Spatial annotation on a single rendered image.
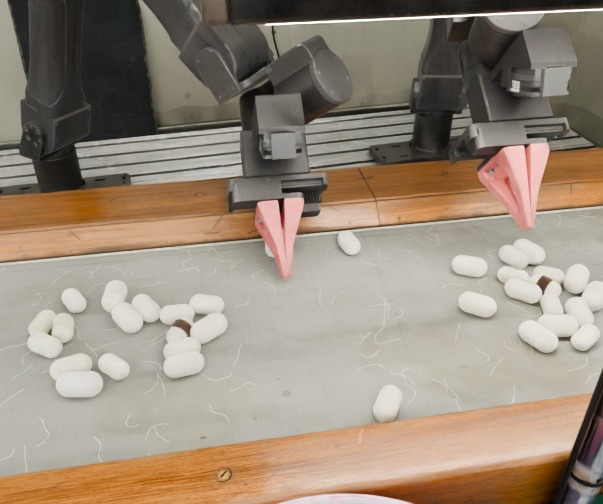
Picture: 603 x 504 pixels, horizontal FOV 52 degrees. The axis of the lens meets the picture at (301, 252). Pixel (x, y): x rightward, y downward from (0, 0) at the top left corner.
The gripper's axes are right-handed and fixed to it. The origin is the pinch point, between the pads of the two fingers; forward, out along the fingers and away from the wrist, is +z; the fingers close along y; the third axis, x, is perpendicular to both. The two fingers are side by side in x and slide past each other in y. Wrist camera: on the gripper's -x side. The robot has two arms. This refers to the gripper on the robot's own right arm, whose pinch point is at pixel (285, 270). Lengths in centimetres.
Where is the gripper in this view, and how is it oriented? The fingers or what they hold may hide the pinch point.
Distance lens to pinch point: 63.6
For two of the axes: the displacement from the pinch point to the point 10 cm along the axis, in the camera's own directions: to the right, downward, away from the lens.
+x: -1.1, 2.7, 9.6
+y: 9.9, -0.9, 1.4
